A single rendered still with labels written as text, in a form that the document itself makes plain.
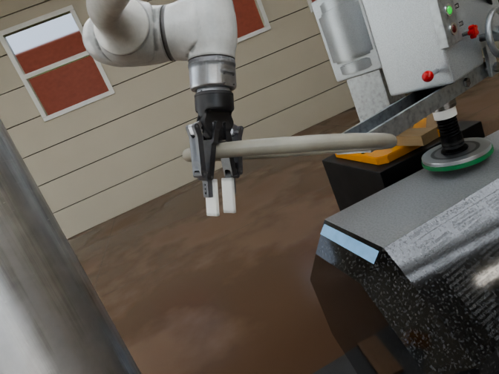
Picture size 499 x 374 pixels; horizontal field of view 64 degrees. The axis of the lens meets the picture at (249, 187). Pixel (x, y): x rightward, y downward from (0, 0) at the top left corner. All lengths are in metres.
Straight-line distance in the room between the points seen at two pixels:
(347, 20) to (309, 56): 5.69
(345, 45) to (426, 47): 0.80
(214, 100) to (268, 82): 6.67
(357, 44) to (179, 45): 1.37
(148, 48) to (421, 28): 0.81
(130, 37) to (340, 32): 1.43
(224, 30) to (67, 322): 0.60
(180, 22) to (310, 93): 6.95
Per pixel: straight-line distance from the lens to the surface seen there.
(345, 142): 0.74
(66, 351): 0.28
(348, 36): 2.05
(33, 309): 0.27
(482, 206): 1.30
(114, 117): 7.09
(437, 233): 1.20
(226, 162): 0.79
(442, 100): 1.35
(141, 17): 0.78
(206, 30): 0.76
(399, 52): 1.37
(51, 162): 7.28
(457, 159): 1.42
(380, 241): 1.17
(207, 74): 0.75
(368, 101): 2.17
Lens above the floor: 1.38
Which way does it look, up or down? 15 degrees down
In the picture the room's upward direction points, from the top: 23 degrees counter-clockwise
